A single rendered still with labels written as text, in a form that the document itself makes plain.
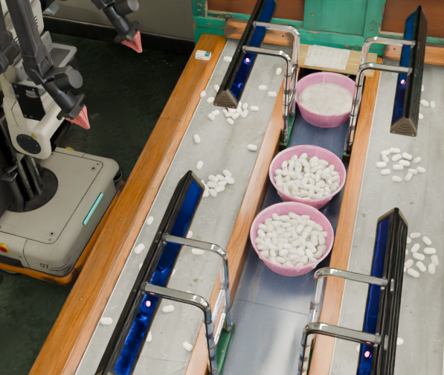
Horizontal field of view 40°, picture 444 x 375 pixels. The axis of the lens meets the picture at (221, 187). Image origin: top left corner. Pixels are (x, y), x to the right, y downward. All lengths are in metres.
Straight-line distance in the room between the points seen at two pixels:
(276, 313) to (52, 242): 1.15
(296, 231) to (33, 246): 1.19
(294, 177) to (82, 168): 1.15
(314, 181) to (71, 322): 0.94
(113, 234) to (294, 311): 0.63
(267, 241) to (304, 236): 0.12
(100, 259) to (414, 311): 0.97
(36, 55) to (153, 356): 0.93
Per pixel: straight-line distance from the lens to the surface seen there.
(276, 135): 2.29
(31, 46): 1.89
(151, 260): 1.51
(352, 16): 2.64
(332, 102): 2.48
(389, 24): 2.64
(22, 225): 2.79
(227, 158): 2.23
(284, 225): 2.03
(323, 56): 2.65
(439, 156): 2.34
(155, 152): 2.25
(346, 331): 1.40
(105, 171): 2.91
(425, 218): 2.13
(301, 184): 2.16
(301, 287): 1.97
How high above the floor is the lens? 2.34
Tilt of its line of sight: 48 degrees down
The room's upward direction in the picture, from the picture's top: 3 degrees counter-clockwise
